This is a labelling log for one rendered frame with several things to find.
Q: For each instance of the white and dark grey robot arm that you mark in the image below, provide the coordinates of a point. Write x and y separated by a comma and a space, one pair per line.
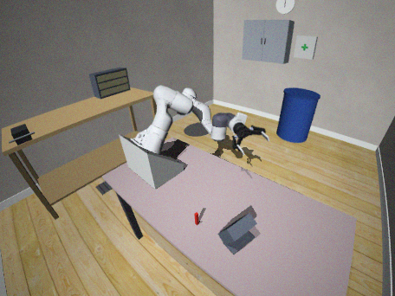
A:
183, 103

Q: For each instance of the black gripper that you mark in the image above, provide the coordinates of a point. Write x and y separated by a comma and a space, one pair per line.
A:
245, 133

